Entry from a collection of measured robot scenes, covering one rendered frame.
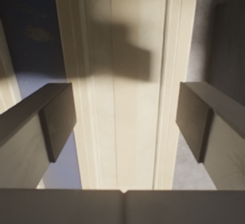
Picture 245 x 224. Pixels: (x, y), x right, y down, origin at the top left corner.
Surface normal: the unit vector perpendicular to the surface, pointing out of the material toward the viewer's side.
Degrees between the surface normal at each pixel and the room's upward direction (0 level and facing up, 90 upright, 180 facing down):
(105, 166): 11
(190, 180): 0
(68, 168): 0
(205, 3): 0
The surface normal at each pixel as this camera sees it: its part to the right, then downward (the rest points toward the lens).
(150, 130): 0.18, 0.37
